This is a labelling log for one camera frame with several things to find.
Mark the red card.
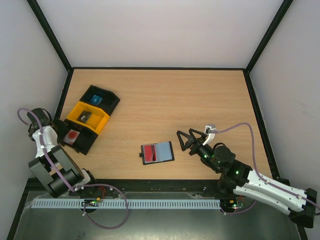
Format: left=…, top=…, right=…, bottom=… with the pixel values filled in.
left=143, top=144, right=157, bottom=163
left=63, top=129, right=80, bottom=146

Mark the black card holder wallet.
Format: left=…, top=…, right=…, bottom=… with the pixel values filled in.
left=139, top=141, right=175, bottom=165

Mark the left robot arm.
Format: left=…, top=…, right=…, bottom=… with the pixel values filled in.
left=27, top=108, right=97, bottom=198

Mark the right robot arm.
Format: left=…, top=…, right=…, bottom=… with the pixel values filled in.
left=176, top=125, right=320, bottom=229

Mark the black VIP card in bin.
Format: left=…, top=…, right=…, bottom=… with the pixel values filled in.
left=77, top=110, right=92, bottom=124

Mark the blue card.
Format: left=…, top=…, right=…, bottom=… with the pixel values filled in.
left=90, top=95, right=103, bottom=105

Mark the black plastic bin near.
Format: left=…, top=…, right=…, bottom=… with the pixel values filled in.
left=59, top=119, right=98, bottom=155

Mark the black plastic bin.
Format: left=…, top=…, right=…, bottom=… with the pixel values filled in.
left=80, top=85, right=120, bottom=116
left=59, top=119, right=98, bottom=155

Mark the yellow plastic bin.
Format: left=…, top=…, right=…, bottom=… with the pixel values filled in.
left=66, top=101, right=110, bottom=135

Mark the black plastic bin far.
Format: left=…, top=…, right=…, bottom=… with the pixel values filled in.
left=80, top=85, right=120, bottom=116

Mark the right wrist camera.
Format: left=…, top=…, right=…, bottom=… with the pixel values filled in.
left=202, top=124, right=217, bottom=146

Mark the grey slotted cable duct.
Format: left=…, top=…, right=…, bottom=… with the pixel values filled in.
left=31, top=198, right=221, bottom=210

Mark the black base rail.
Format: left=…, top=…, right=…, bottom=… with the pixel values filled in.
left=23, top=178, right=237, bottom=199

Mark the black frame post left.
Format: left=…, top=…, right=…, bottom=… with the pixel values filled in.
left=26, top=0, right=73, bottom=73

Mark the black frame post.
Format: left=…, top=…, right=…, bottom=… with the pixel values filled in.
left=246, top=0, right=295, bottom=73
left=26, top=0, right=73, bottom=73

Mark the black frame post right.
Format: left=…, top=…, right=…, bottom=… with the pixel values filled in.
left=246, top=0, right=295, bottom=73

